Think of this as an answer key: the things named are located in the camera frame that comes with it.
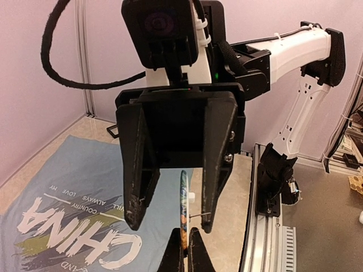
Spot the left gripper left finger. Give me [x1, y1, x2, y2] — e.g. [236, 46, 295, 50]
[158, 228, 184, 272]

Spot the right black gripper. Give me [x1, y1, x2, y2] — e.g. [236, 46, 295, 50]
[115, 83, 246, 233]

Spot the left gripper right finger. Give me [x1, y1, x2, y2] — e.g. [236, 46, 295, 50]
[188, 227, 215, 272]

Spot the light blue printed t-shirt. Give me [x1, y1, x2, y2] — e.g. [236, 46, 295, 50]
[1, 136, 181, 271]

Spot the black brooch box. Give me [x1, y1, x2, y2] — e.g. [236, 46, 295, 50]
[106, 124, 119, 139]

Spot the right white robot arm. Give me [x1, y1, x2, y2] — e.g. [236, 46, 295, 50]
[116, 1, 345, 233]

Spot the aluminium front frame rail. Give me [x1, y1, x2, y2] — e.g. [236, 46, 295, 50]
[239, 144, 297, 271]

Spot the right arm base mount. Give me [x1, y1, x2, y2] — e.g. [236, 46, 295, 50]
[255, 143, 301, 217]

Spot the right aluminium corner post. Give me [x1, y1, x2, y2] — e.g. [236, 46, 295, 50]
[74, 0, 96, 117]

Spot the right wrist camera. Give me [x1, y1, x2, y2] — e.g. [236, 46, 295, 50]
[121, 1, 212, 87]

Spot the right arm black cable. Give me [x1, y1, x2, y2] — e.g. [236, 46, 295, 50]
[41, 0, 148, 91]

